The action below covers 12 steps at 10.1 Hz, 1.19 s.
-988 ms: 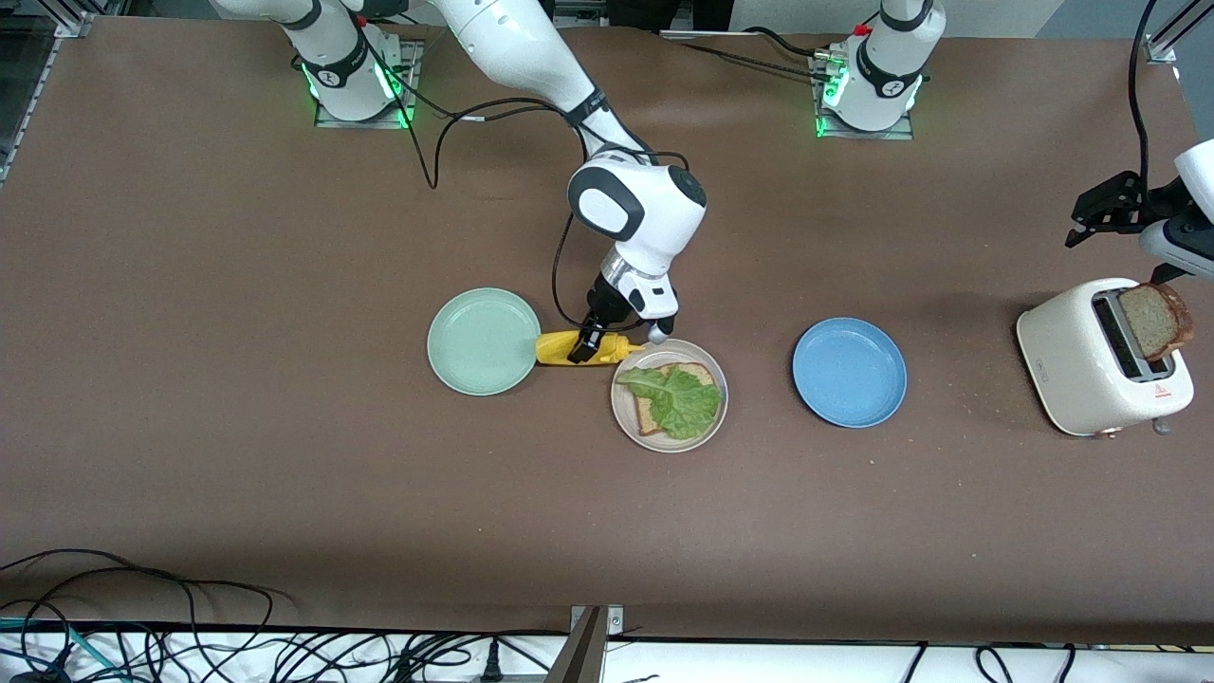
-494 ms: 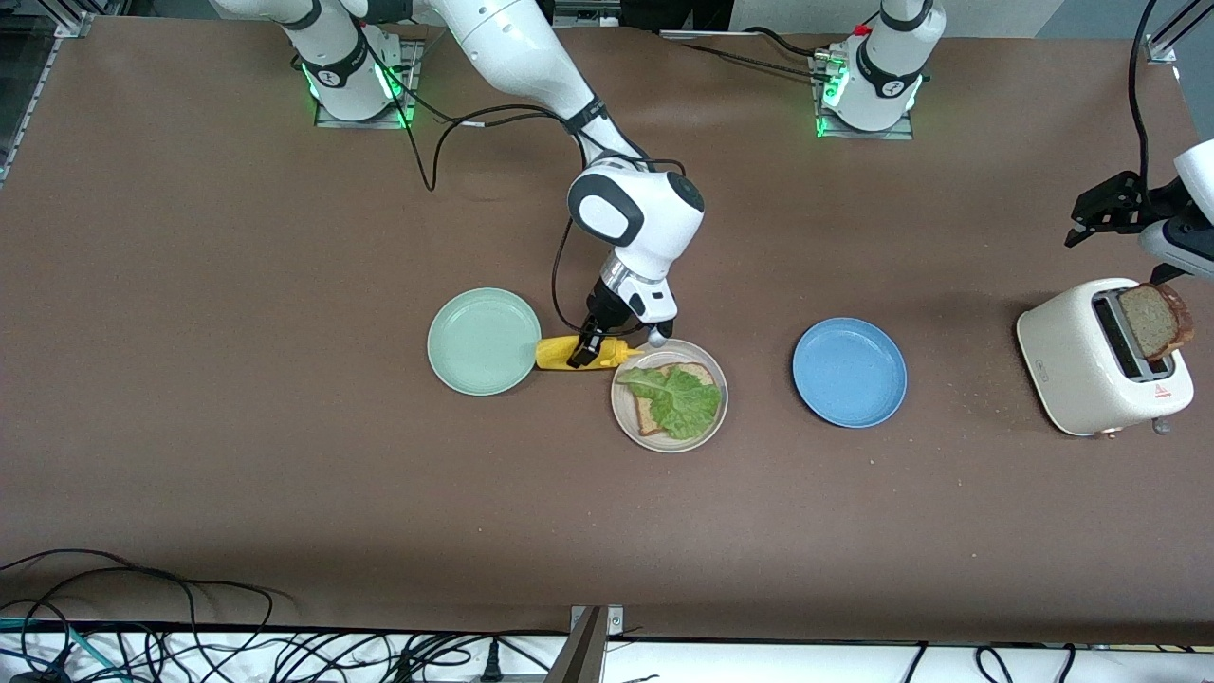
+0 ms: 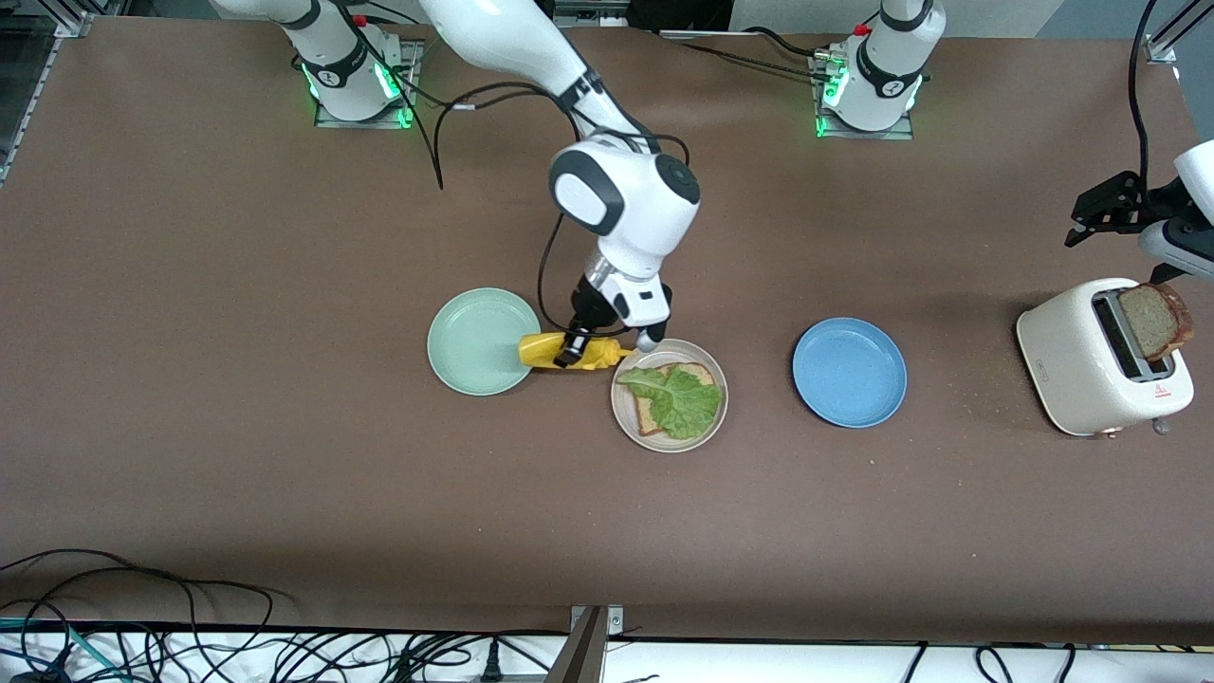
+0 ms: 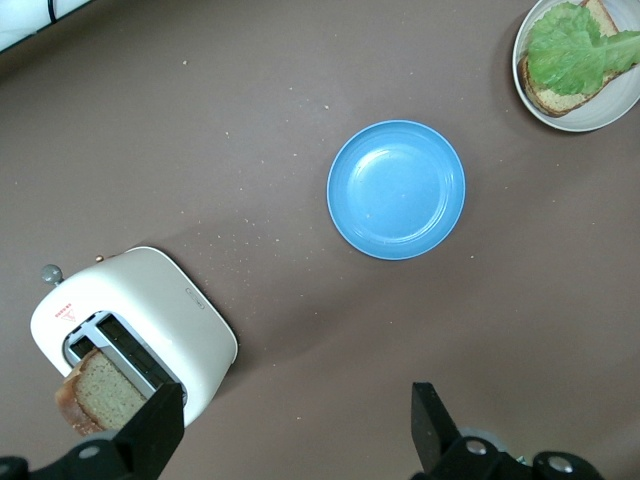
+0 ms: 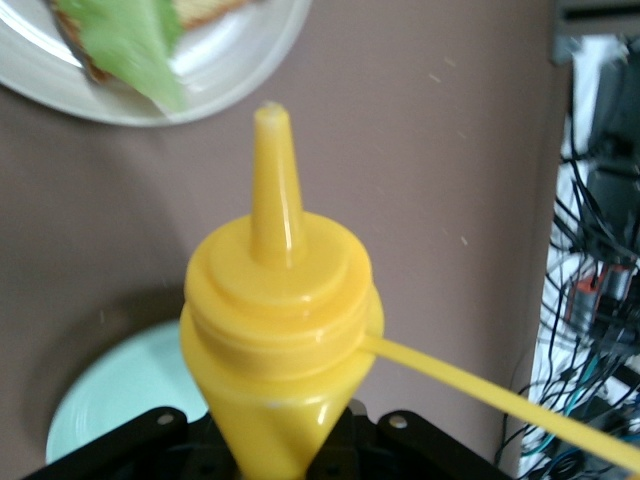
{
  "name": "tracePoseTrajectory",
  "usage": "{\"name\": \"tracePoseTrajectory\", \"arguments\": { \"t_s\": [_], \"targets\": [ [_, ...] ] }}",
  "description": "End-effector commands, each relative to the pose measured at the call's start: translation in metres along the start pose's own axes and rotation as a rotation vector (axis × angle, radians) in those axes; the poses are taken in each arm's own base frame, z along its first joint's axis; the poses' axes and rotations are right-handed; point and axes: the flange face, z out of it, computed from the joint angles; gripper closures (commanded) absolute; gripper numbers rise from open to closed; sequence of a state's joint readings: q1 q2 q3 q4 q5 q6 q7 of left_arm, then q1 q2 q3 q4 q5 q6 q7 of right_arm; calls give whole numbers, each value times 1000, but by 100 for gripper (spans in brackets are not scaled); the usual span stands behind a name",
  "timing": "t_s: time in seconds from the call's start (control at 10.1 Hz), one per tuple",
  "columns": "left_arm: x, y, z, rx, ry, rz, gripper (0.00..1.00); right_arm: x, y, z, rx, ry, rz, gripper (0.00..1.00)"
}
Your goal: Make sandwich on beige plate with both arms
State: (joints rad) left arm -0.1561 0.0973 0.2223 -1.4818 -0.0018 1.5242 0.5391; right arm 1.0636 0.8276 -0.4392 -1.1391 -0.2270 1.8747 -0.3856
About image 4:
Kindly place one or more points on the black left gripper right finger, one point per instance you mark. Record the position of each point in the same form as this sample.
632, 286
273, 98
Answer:
445, 450

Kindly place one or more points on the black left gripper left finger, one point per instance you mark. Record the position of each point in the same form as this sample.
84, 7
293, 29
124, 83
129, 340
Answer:
135, 440

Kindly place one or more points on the brown bread slice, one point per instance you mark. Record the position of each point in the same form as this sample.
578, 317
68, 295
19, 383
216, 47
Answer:
550, 102
100, 392

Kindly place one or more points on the green lettuce leaf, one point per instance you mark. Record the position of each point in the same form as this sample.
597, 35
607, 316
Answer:
565, 55

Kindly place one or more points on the blue plate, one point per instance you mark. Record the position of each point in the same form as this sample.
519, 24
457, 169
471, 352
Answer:
395, 190

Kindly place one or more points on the beige plate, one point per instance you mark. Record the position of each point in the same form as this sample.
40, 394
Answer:
595, 115

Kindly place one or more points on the white toaster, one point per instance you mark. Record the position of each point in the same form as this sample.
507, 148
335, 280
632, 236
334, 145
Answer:
150, 300

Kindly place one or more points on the brown table cover sheet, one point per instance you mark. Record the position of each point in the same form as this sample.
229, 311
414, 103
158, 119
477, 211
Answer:
300, 65

